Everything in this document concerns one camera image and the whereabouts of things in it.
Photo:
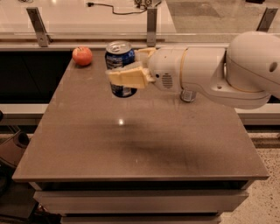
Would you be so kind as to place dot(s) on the middle metal glass bracket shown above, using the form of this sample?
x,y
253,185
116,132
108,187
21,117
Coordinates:
x,y
152,14

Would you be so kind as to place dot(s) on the blue pepsi can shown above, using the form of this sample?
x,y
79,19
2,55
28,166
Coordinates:
x,y
119,54

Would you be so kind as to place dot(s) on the red apple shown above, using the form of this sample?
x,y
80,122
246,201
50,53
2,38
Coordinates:
x,y
82,56

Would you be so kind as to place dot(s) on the metal glass bracket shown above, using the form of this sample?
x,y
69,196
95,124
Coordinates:
x,y
152,14
37,23
267,19

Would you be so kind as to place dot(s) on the grey drawer cabinet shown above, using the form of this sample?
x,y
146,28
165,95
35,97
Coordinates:
x,y
141,207

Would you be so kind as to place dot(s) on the right metal glass bracket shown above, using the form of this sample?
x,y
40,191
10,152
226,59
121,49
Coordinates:
x,y
267,19

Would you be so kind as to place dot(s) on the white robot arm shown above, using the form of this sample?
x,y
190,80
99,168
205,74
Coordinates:
x,y
243,75

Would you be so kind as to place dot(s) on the silver slim energy drink can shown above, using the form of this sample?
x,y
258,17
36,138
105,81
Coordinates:
x,y
187,95

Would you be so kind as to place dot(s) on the dark object at left floor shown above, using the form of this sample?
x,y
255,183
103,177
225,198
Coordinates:
x,y
12,149

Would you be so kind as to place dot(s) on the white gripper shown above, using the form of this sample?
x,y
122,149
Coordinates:
x,y
165,68

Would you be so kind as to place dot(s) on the left metal glass bracket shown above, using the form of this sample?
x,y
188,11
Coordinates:
x,y
37,23

